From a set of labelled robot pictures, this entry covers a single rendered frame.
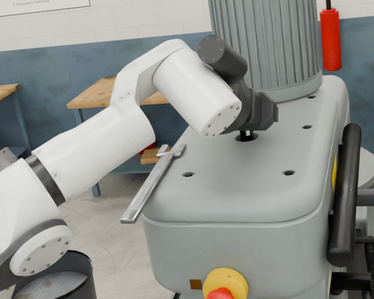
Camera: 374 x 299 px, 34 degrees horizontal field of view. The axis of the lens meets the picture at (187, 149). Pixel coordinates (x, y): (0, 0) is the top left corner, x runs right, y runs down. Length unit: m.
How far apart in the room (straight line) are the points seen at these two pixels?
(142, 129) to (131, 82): 0.06
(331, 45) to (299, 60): 3.99
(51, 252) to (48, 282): 2.69
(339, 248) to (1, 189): 0.43
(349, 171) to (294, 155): 0.16
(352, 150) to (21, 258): 0.64
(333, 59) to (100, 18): 2.11
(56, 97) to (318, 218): 5.42
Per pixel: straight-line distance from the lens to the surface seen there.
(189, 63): 0.74
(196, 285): 0.87
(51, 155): 0.68
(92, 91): 5.36
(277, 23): 1.09
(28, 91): 6.27
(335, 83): 1.66
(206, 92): 0.71
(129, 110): 0.70
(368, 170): 1.60
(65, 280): 3.38
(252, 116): 0.87
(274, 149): 0.92
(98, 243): 4.68
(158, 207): 0.82
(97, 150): 0.68
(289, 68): 1.11
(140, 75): 0.73
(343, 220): 0.89
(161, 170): 0.89
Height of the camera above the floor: 2.25
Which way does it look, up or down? 22 degrees down
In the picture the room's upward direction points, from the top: 9 degrees counter-clockwise
